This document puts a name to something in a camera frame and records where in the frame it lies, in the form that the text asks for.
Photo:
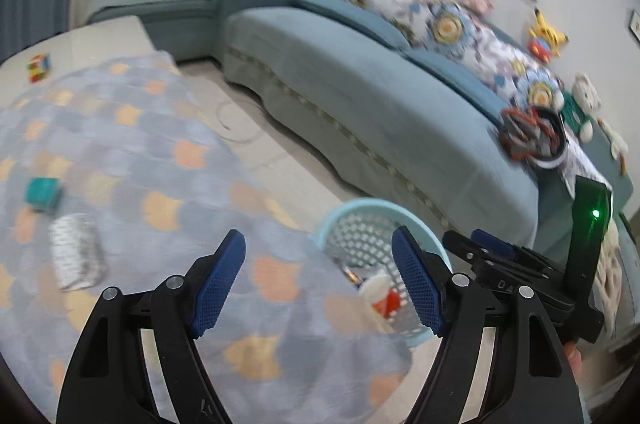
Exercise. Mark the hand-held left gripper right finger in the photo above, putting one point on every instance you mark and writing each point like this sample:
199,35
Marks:
415,284

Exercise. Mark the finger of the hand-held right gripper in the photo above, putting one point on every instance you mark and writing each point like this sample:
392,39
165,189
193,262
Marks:
465,254
500,249

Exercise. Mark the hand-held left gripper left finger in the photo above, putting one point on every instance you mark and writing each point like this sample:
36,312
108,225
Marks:
220,284

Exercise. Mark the orange and white paper cup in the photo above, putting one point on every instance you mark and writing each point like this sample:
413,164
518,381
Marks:
380,296

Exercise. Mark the light blue plastic basket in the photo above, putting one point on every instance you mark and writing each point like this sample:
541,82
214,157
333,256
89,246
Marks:
360,229

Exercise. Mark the person's right hand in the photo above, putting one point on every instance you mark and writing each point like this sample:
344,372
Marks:
576,364

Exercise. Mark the white knitted blanket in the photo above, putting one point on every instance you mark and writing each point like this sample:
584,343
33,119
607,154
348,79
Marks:
607,264

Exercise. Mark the white lace cloth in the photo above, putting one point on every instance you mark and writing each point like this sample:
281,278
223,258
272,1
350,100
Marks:
582,164

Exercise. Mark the dark round bowl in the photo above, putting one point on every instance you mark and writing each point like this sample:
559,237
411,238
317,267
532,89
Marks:
555,152

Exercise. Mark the bowl with cloth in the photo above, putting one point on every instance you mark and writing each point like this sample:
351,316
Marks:
522,132

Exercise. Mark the white duck plush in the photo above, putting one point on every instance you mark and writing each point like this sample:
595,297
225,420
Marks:
615,142

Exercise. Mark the silver foil packet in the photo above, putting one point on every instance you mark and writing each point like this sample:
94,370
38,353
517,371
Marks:
77,251

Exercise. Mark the grey patterned table cloth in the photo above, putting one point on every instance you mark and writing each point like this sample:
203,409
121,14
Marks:
150,154

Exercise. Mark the white bear plush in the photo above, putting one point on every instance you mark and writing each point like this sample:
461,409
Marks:
582,104

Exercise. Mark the teal fabric sofa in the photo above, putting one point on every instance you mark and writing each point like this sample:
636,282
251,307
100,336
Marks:
375,104

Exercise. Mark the teal small box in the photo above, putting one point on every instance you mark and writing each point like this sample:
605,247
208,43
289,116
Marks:
42,194

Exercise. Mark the yellow plush toy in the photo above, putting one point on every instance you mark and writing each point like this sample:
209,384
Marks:
545,37

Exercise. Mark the blue sofa cushion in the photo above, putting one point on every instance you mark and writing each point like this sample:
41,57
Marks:
350,17

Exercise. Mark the colourful puzzle cube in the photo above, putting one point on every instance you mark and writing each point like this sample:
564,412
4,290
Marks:
40,67

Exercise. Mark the white picture frame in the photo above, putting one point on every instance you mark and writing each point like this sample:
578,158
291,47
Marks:
635,25

